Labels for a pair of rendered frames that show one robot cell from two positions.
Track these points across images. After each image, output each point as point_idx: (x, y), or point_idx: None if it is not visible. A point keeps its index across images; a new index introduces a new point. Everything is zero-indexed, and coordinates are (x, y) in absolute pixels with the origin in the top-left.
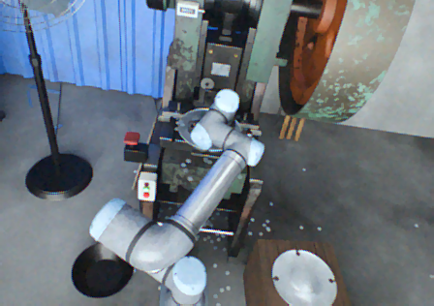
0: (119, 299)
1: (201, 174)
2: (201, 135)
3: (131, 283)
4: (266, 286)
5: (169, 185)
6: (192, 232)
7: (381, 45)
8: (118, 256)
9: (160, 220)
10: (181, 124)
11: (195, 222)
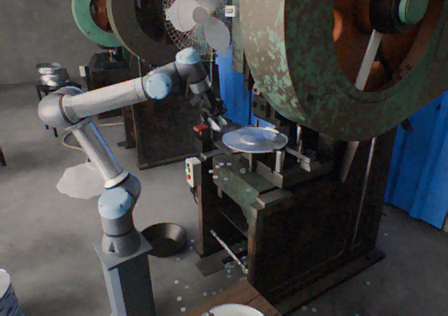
0: (150, 265)
1: (232, 181)
2: (150, 72)
3: (167, 263)
4: (194, 310)
5: (240, 206)
6: (62, 102)
7: None
8: (180, 242)
9: (234, 247)
10: (238, 130)
11: (73, 100)
